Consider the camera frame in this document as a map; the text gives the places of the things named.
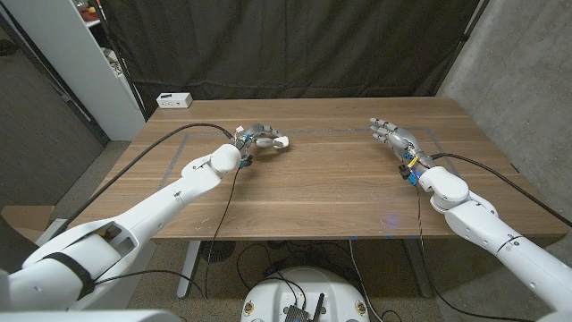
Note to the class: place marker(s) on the white shelf cabinet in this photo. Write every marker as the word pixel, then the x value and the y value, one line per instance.
pixel 85 67

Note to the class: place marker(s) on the white table leg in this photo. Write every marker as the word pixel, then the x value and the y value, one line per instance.
pixel 188 268

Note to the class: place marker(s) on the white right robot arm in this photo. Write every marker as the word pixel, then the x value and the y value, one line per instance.
pixel 473 219

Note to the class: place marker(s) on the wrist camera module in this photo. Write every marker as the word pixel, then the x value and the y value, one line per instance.
pixel 246 162
pixel 405 171

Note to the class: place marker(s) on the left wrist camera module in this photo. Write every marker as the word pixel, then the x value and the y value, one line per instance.
pixel 246 162

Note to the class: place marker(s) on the black backdrop stand pole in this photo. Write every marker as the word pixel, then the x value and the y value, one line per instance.
pixel 460 49
pixel 123 58

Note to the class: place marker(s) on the white power outlet box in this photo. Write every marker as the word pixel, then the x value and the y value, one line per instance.
pixel 174 100

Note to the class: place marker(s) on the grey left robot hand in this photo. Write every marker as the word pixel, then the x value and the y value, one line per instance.
pixel 259 132

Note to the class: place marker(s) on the brown cardboard box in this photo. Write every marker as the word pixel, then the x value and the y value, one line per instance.
pixel 27 219

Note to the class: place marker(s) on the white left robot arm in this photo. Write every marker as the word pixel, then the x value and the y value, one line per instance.
pixel 134 223

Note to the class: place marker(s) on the black cloth backdrop curtain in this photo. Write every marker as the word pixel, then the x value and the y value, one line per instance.
pixel 290 44

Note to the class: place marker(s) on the round black floor stand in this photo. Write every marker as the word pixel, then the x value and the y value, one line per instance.
pixel 217 251

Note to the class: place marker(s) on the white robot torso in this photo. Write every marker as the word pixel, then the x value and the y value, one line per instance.
pixel 89 316

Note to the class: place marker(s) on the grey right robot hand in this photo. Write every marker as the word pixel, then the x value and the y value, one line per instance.
pixel 402 141

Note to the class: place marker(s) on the red plastic item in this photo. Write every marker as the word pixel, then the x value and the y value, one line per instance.
pixel 90 16

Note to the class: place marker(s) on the black diagonal wall rail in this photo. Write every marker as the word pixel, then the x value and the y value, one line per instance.
pixel 53 80

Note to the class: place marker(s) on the grey table leg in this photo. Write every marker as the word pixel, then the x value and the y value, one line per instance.
pixel 418 268

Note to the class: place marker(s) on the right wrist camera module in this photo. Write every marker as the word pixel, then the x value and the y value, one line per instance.
pixel 405 171

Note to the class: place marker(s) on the white AirPods case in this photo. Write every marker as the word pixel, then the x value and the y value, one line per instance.
pixel 281 142

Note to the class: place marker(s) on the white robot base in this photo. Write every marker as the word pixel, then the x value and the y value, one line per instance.
pixel 277 295

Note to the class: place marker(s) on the black electronics module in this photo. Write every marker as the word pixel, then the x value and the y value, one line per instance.
pixel 295 313

